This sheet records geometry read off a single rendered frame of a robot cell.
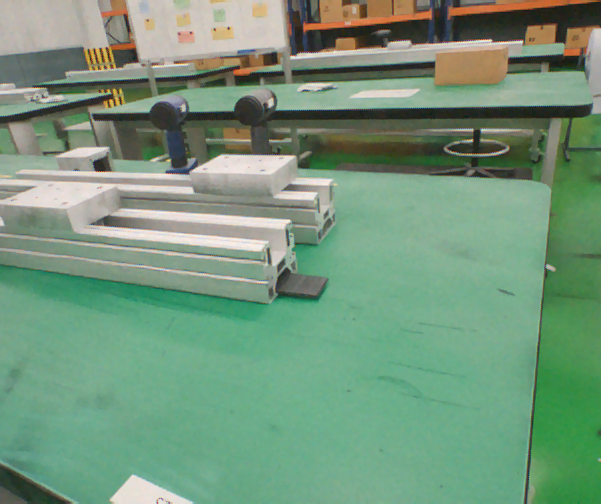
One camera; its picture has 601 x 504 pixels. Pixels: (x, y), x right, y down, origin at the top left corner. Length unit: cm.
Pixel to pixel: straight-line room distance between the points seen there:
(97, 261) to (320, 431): 49
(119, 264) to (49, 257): 14
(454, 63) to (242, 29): 190
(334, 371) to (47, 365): 35
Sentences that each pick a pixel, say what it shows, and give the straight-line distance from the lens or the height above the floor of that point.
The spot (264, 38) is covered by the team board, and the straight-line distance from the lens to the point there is 381.
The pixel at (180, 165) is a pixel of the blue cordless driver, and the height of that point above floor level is 85.
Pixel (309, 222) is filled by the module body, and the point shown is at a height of 82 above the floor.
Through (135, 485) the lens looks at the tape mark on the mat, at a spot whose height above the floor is 78.
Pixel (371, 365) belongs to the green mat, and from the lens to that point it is 52.
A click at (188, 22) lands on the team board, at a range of 420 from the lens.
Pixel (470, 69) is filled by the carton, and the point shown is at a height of 85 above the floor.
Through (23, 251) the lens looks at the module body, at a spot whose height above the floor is 81.
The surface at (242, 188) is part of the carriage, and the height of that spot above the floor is 88.
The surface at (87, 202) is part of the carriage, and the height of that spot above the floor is 90.
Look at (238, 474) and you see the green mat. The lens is 44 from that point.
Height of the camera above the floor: 112
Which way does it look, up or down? 26 degrees down
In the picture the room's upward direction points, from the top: 6 degrees counter-clockwise
